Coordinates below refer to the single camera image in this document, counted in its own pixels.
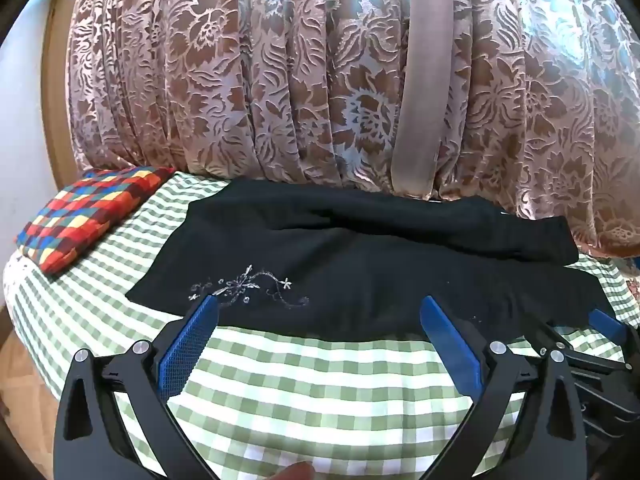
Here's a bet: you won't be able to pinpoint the wooden frame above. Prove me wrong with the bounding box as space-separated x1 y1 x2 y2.
42 0 77 192

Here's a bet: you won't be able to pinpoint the green checked bedsheet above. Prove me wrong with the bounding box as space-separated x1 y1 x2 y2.
2 167 629 480

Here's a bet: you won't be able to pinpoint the person's left hand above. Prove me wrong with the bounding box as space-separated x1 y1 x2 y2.
274 461 316 480

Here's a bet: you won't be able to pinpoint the colourful checked pillow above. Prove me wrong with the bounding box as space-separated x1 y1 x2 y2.
15 166 177 276

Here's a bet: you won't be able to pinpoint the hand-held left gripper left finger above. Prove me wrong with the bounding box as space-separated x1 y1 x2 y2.
54 294 236 480

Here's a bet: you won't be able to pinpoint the plain beige curtain band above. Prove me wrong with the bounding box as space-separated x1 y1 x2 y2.
390 0 474 201

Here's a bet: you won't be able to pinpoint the black embroidered pants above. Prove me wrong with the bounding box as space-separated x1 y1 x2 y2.
125 176 619 342

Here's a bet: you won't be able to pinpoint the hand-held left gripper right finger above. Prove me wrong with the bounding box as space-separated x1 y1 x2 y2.
410 296 584 480

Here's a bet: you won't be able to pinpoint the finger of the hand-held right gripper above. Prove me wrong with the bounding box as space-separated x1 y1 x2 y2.
526 309 632 367

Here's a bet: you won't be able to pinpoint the brown floral curtain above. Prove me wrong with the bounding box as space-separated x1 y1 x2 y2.
65 0 640 262

